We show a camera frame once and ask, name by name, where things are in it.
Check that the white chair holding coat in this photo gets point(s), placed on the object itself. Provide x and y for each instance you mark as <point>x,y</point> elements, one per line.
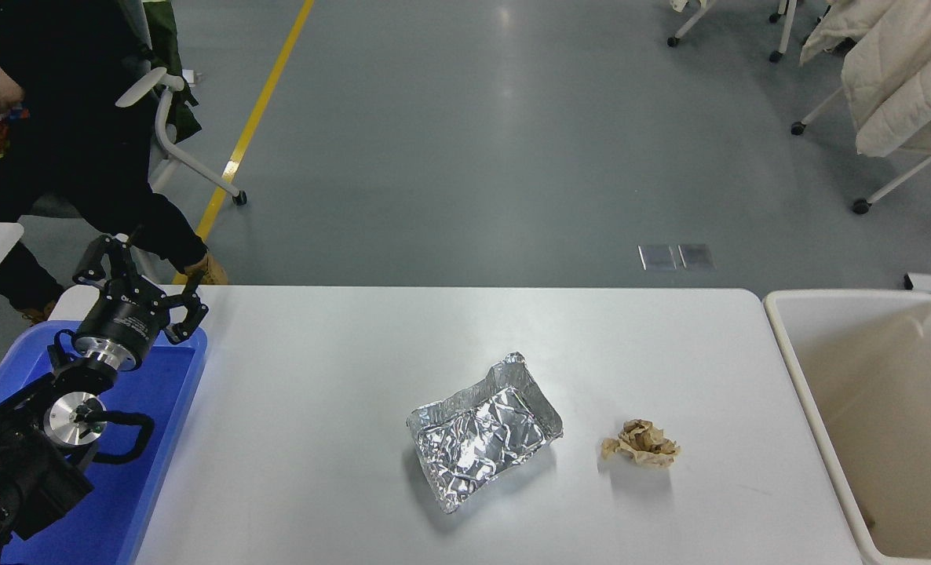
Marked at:
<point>860,207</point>

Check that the silver floor plate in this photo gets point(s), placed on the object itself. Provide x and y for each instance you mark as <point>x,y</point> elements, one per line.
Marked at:
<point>657,258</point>
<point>696,257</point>

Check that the blue plastic tray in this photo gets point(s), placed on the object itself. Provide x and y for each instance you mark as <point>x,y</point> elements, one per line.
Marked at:
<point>151,439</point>

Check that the green cloth bag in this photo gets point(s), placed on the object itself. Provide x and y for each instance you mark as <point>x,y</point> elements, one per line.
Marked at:
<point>169,39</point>

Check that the white swivel chair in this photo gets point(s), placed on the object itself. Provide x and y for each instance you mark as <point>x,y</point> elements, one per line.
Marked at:
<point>672,41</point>

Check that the foil tray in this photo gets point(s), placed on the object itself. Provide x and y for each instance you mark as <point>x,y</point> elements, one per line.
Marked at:
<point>481,431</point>

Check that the tan paper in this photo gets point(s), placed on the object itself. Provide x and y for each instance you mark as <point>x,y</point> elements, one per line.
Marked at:
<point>642,443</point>

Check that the cream padded coat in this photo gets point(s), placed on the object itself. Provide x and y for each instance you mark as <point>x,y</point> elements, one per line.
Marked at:
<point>905,78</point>

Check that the person's left hand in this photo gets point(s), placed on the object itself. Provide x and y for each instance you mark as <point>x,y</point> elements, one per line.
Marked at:
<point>1,88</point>

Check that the person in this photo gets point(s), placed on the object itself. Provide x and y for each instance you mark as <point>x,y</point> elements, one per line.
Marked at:
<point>65,157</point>

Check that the large pale bin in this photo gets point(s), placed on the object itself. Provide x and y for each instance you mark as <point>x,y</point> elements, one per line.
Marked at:
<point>866,353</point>

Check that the grey office chair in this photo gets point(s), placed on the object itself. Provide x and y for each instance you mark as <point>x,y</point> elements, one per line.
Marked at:
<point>142,85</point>

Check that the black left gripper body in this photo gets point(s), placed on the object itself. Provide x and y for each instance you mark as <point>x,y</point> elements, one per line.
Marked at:
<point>120,322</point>

